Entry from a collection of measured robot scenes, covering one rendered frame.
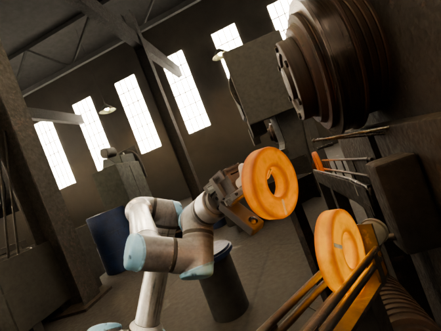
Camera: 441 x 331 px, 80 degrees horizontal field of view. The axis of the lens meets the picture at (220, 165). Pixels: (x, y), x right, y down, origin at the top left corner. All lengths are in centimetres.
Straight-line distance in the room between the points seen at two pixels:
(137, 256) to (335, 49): 72
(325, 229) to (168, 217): 87
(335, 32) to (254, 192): 49
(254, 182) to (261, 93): 313
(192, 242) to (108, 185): 366
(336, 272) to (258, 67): 335
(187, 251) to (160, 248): 7
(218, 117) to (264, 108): 775
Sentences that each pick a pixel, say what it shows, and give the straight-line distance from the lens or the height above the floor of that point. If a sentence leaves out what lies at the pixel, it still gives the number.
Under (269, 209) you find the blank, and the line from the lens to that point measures 53.
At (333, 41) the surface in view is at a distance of 80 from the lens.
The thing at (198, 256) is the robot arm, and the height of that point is 74.
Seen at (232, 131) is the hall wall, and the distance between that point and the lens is 1111.
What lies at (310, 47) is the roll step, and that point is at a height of 115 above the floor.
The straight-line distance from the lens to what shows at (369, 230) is 62.
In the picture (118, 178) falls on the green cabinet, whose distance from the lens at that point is 423.
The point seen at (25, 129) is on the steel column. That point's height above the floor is 208.
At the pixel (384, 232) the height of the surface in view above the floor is 67.
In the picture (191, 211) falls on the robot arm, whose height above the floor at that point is 85.
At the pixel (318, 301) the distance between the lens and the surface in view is 176.
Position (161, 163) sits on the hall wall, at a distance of 1207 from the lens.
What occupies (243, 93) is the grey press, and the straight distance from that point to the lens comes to 360.
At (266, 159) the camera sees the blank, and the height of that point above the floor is 92.
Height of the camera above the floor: 94
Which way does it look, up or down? 1 degrees down
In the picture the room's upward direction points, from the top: 21 degrees counter-clockwise
